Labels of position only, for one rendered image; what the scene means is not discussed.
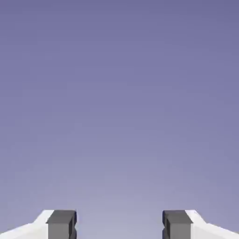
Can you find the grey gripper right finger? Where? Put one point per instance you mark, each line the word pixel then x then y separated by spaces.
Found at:
pixel 179 224

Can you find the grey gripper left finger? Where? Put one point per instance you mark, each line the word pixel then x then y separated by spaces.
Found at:
pixel 57 224

